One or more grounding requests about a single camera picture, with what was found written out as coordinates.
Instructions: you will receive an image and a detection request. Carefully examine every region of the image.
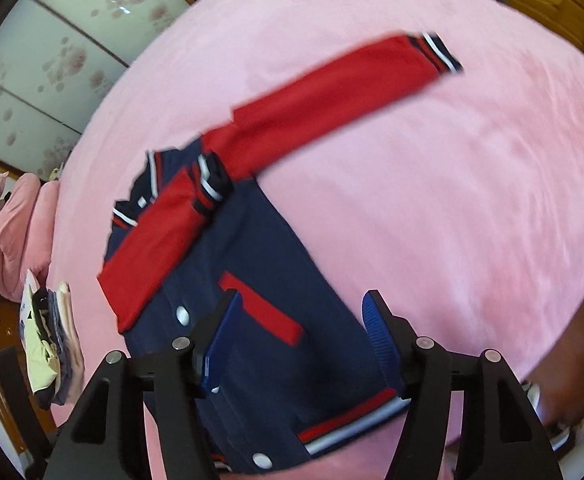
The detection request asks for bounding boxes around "navy red varsity jacket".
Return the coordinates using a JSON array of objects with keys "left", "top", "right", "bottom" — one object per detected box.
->
[{"left": 99, "top": 34, "right": 461, "bottom": 474}]

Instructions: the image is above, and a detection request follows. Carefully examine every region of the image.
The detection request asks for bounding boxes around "stack of folded clothes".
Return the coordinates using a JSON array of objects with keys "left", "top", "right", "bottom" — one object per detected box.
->
[{"left": 19, "top": 271, "right": 85, "bottom": 410}]

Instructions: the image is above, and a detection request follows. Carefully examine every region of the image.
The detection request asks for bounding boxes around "pink bed blanket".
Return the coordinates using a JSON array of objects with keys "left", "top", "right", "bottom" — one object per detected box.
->
[{"left": 46, "top": 0, "right": 584, "bottom": 480}]

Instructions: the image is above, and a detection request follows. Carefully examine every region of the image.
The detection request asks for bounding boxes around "pink folded quilt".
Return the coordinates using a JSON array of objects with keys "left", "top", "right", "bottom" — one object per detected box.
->
[{"left": 0, "top": 174, "right": 60, "bottom": 302}]

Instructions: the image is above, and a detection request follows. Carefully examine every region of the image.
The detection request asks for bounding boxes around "floral sliding wardrobe door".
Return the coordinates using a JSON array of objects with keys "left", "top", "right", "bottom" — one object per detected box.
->
[{"left": 0, "top": 0, "right": 190, "bottom": 179}]

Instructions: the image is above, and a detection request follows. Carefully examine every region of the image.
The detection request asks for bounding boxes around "brown wooden bed frame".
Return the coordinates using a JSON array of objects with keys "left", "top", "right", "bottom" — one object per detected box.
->
[{"left": 0, "top": 296, "right": 57, "bottom": 460}]

